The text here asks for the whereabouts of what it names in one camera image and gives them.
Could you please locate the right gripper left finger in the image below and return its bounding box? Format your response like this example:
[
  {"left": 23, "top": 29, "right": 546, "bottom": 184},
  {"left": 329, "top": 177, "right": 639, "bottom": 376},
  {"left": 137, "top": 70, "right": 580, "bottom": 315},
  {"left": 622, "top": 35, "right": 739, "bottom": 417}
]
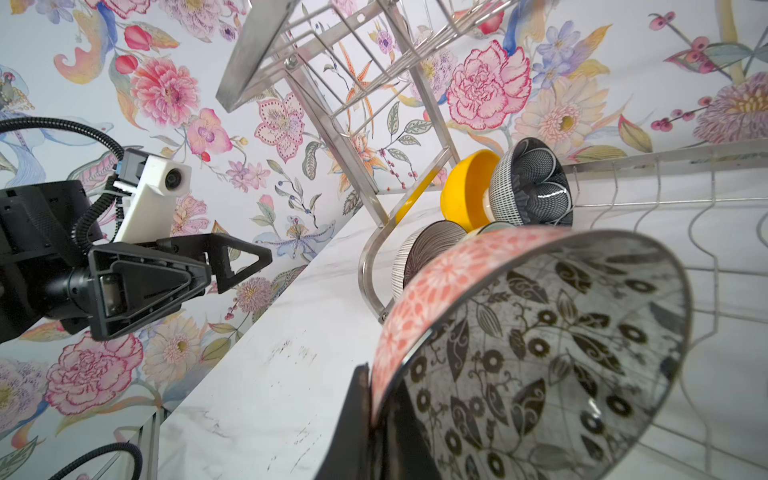
[{"left": 315, "top": 364, "right": 371, "bottom": 480}]

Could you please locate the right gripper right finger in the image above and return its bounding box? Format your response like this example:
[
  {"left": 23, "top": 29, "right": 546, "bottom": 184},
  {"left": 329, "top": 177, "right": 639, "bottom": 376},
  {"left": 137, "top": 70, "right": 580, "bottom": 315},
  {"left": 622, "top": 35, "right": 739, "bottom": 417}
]
[{"left": 380, "top": 395, "right": 441, "bottom": 479}]

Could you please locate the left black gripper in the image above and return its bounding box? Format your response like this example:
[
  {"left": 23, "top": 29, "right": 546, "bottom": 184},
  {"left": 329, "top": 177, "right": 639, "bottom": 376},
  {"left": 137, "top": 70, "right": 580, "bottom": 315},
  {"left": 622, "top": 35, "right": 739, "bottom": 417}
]
[{"left": 44, "top": 233, "right": 273, "bottom": 341}]

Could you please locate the black white speckled bowl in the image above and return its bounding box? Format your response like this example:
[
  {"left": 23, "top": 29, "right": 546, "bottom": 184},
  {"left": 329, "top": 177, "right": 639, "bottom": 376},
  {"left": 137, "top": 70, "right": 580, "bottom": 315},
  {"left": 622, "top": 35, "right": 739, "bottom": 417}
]
[{"left": 370, "top": 226, "right": 692, "bottom": 479}]

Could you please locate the pink glass bowl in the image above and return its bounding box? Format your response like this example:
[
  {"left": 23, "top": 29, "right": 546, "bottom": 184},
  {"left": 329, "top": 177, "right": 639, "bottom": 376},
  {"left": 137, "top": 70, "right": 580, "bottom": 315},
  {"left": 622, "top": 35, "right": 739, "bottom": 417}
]
[{"left": 391, "top": 220, "right": 467, "bottom": 300}]

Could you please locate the green glass bowl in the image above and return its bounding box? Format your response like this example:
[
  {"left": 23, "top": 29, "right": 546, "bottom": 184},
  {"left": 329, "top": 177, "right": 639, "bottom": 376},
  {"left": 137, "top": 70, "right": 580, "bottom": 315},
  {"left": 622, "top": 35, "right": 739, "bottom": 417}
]
[{"left": 464, "top": 221, "right": 515, "bottom": 240}]

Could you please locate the dark blue patterned bowl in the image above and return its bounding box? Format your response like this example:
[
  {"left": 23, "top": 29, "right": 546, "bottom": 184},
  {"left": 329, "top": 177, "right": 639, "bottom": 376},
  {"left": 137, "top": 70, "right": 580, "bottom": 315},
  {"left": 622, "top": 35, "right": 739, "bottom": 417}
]
[{"left": 483, "top": 137, "right": 574, "bottom": 227}]

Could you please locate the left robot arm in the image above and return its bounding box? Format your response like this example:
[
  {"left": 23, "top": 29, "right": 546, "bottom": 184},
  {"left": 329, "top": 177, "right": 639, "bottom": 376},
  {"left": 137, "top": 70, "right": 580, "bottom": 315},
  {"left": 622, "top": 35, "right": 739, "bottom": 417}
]
[{"left": 1, "top": 180, "right": 272, "bottom": 342}]

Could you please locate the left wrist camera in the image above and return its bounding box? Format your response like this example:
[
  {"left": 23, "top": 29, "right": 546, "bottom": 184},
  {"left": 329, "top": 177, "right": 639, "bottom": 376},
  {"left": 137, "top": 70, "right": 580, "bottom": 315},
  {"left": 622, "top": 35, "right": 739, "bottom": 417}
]
[{"left": 113, "top": 148, "right": 192, "bottom": 244}]

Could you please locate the black corrugated cable hose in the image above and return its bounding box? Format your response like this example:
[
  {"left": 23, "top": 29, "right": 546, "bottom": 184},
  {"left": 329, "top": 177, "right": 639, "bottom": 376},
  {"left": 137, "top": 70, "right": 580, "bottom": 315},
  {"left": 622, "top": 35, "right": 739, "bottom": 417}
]
[{"left": 0, "top": 116, "right": 145, "bottom": 480}]

